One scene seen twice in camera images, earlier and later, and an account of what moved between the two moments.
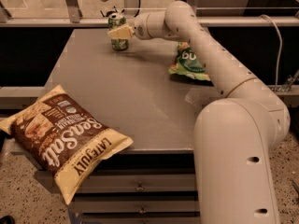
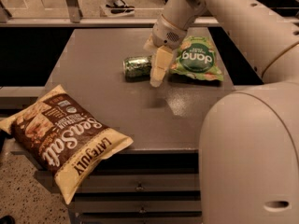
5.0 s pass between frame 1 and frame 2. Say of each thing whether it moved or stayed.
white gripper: moved
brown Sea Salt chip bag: stayed
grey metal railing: stayed
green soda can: moved
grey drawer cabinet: stayed
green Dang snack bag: stayed
